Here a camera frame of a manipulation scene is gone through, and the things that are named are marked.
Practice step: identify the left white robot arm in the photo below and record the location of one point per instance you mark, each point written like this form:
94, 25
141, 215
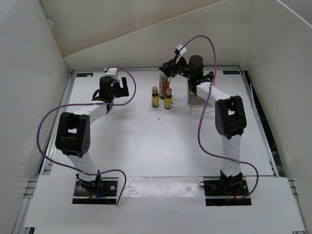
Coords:
74, 129

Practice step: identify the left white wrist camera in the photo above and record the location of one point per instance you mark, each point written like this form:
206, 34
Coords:
111, 71

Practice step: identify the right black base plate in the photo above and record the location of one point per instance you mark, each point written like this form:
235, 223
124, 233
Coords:
226, 191

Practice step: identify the right small yellow-label bottle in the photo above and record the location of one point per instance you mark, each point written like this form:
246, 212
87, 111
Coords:
168, 99

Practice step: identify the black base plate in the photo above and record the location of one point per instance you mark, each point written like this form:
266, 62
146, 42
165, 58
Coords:
105, 194
226, 191

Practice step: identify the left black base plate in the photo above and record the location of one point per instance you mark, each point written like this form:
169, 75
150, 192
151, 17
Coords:
105, 194

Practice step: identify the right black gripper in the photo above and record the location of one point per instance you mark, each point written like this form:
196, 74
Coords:
167, 69

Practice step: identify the tiered clear condiment rack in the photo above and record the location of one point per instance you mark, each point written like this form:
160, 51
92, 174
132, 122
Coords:
196, 105

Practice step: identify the tall clear chili bottle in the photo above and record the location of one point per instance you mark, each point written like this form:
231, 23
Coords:
164, 84

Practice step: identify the left small yellow-label bottle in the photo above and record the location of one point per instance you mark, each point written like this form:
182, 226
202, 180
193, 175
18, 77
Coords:
155, 97

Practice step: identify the small yellow-label bottle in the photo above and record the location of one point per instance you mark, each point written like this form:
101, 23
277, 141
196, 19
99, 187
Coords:
155, 97
168, 99

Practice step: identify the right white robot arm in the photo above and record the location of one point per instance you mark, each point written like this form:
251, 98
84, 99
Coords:
229, 115

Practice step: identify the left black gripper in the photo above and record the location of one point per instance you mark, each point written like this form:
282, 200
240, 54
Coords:
122, 91

